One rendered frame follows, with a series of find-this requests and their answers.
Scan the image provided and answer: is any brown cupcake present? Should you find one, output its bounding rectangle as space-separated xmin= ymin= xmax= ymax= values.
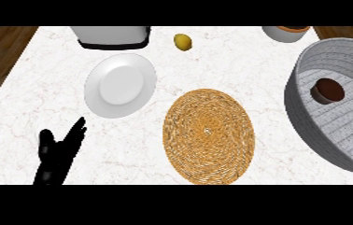
xmin=309 ymin=77 xmax=346 ymax=105

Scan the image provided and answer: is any white appliance with black base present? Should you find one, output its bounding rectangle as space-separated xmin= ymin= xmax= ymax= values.
xmin=70 ymin=26 xmax=152 ymax=51

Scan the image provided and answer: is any yellow lemon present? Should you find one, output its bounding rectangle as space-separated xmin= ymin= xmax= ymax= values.
xmin=173 ymin=33 xmax=194 ymax=52

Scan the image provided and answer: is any white pot with orange rim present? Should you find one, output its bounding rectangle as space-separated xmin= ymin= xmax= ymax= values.
xmin=260 ymin=26 xmax=312 ymax=44

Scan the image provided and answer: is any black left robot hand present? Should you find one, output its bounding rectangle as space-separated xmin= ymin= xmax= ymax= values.
xmin=31 ymin=116 xmax=89 ymax=186

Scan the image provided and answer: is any grey wicker basket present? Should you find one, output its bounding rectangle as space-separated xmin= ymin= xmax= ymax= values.
xmin=282 ymin=37 xmax=353 ymax=173

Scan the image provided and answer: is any white round plate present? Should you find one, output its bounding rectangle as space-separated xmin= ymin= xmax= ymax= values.
xmin=83 ymin=52 xmax=158 ymax=120

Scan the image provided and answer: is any round woven straw placemat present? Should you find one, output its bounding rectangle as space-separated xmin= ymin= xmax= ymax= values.
xmin=161 ymin=88 xmax=257 ymax=186

